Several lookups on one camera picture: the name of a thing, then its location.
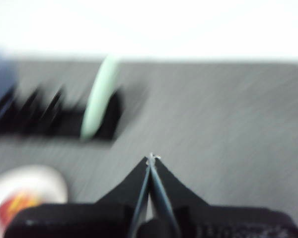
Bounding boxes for cream yellow plate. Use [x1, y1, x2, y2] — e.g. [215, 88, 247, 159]
[0, 165, 68, 238]

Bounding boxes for green plate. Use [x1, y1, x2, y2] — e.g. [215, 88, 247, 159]
[79, 56, 122, 145]

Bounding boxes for black plate rack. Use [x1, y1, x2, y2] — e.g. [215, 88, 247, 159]
[0, 83, 123, 142]

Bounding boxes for red yellow apple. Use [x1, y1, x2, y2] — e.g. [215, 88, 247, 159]
[0, 188, 44, 225]

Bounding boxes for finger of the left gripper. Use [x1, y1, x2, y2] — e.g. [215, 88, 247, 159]
[150, 157, 298, 238]
[3, 156, 151, 238]

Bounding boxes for blue plate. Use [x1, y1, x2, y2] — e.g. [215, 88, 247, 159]
[0, 53, 18, 106]

